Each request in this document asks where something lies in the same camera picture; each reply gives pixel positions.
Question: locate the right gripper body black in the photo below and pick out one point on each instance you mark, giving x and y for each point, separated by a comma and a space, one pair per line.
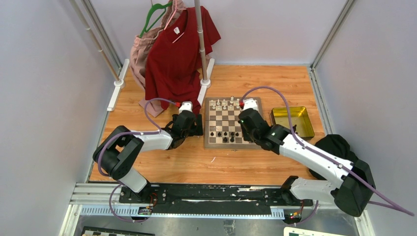
248, 136

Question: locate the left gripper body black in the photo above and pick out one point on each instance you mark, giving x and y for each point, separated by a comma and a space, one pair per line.
195, 130

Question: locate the gold metal tray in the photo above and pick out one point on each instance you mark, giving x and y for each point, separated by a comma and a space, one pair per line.
299, 118

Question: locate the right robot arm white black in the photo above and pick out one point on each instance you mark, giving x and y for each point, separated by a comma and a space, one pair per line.
346, 184

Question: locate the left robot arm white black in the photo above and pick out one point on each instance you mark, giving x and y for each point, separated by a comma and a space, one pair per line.
117, 154

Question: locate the wooden chess board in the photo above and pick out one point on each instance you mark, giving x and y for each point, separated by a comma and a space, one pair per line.
224, 121

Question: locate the white chess piece row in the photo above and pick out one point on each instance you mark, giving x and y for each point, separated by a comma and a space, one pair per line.
224, 104

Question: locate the red t-shirt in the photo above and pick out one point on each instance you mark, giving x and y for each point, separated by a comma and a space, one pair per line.
173, 63

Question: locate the black cloth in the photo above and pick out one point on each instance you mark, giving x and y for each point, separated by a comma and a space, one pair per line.
336, 145

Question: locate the pink garment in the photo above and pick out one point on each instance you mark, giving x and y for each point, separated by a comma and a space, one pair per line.
143, 44

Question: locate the green clothes hanger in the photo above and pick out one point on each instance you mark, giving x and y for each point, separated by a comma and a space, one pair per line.
156, 12

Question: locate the black mounting rail base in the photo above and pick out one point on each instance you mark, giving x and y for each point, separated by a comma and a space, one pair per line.
203, 199

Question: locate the white clothes rack frame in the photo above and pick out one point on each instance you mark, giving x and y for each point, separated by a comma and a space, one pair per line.
92, 24

